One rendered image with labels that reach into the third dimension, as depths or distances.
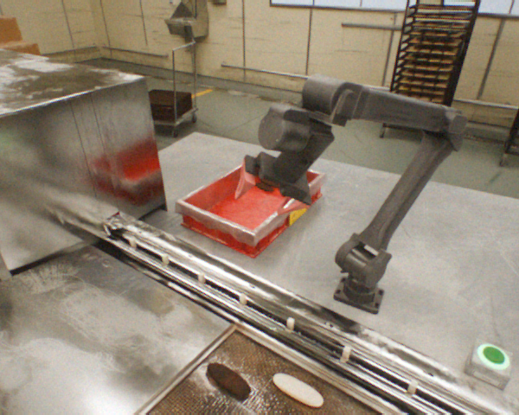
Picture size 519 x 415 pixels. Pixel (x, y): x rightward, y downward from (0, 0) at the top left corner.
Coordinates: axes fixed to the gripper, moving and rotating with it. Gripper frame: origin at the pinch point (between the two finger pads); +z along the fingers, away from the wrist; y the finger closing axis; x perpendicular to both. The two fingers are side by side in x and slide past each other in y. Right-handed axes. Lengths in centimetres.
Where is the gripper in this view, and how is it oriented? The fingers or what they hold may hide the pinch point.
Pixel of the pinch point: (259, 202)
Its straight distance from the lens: 71.9
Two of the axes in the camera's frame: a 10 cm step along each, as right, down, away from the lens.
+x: -0.6, -7.1, 7.0
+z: -5.2, 6.3, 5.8
